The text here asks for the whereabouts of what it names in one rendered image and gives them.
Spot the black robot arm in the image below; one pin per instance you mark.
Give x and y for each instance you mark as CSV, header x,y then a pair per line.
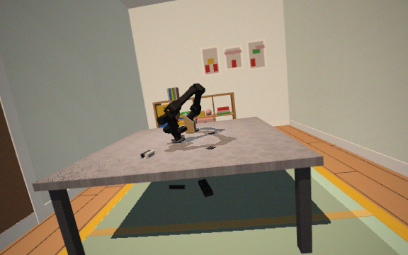
x,y
175,106

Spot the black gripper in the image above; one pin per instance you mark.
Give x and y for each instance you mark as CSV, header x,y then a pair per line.
x,y
178,130

